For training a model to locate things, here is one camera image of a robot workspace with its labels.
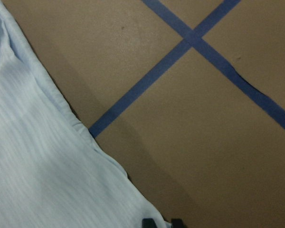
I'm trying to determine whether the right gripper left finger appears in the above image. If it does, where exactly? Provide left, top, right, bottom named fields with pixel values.
left=142, top=218, right=157, bottom=228

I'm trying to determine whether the light blue button-up shirt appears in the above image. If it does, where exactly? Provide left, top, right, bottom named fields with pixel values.
left=0, top=1, right=171, bottom=228

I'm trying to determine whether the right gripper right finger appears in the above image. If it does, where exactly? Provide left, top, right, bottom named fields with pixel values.
left=171, top=218, right=184, bottom=228

